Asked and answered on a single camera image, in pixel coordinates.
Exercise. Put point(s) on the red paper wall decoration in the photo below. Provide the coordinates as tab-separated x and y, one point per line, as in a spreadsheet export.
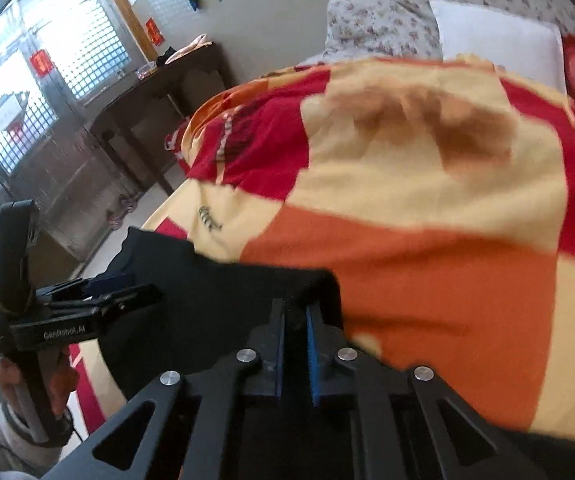
154	33

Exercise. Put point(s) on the white pillow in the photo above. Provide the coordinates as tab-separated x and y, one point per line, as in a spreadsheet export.
527	47

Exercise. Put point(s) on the black pants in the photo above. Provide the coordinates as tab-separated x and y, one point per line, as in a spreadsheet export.
199	309

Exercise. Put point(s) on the person's left hand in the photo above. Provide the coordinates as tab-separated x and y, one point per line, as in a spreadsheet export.
62	382

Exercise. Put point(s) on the pink cloth on table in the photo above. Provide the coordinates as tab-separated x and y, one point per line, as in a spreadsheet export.
197	43

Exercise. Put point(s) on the dark wooden table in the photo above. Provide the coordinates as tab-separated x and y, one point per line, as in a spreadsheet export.
131	129

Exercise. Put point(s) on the red yellow orange blanket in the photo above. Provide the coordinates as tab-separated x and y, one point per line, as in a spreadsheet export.
441	195

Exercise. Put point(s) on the grey sleeve forearm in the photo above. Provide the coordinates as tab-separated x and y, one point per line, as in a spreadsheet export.
20	457

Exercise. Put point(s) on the window with lattice grille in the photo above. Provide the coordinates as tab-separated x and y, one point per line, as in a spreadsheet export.
60	62

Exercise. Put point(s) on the red shopping bag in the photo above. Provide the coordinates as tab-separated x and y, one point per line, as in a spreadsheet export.
172	144

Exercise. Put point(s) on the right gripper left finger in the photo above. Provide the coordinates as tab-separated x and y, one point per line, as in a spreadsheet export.
216	424

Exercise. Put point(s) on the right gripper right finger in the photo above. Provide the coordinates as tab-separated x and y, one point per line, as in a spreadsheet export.
405	424

